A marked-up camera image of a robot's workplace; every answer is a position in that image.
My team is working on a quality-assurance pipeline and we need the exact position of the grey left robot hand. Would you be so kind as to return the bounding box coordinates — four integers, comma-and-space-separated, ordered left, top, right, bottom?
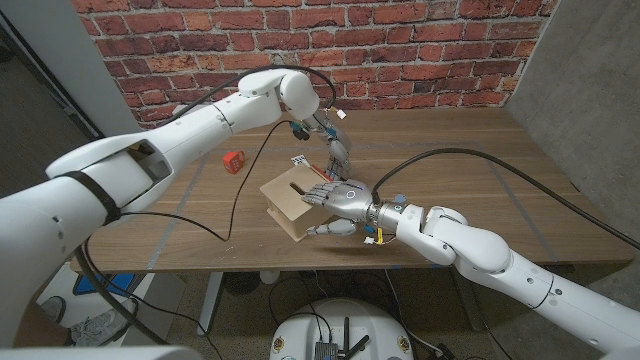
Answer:
298, 107, 354, 182

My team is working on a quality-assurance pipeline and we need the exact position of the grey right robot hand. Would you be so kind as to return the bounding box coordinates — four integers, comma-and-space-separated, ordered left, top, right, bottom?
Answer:
299, 179, 405, 246

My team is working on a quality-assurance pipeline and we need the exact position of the wooden box with slot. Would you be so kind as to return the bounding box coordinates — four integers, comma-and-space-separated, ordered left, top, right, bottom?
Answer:
259, 163, 336, 244

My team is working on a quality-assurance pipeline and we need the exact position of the white robot base with antennas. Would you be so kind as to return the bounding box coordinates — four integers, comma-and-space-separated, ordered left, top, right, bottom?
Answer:
269, 298, 415, 360

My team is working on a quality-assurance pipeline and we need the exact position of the red lock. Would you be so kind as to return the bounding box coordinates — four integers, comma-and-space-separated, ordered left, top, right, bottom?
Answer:
222, 149, 246, 175

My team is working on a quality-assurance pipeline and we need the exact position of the black round floor device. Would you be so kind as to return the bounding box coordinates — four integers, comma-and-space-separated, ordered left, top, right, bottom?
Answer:
222, 271, 261, 297

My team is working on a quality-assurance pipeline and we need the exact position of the white table leg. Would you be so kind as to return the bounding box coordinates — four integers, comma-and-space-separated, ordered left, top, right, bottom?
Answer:
449, 267, 485, 333
196, 271, 225, 337

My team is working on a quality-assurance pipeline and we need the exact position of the black power adapter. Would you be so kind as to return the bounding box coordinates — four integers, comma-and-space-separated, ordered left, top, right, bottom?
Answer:
432, 342, 459, 360

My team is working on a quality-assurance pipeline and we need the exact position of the grey sneaker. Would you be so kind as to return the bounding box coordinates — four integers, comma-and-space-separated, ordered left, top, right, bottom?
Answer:
37, 295, 67, 324
67, 298, 140, 347

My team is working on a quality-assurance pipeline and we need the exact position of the white robot chest shell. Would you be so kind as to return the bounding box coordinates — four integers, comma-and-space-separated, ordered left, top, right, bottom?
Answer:
0, 344, 205, 360

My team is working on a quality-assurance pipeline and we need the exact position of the person's bare leg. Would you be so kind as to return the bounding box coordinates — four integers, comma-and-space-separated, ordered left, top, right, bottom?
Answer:
12, 304, 71, 349

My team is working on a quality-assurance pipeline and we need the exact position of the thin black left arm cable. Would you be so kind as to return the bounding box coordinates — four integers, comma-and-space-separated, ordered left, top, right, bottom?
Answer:
82, 118, 304, 359

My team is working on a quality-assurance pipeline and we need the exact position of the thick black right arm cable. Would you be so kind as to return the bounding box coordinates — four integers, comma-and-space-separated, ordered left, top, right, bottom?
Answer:
370, 146, 640, 251

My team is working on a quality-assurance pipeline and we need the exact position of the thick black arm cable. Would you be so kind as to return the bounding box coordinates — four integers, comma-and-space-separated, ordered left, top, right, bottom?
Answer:
370, 146, 640, 251
72, 63, 339, 347

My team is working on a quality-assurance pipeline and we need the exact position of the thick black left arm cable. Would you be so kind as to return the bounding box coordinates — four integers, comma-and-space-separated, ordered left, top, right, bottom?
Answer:
72, 63, 339, 347

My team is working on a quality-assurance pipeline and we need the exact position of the black floor cable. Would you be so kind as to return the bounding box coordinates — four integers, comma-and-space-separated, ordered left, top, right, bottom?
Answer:
267, 272, 331, 351

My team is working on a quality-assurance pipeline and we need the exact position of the printed brick wall backdrop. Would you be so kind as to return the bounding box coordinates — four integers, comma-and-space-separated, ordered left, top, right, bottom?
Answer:
71, 0, 562, 132

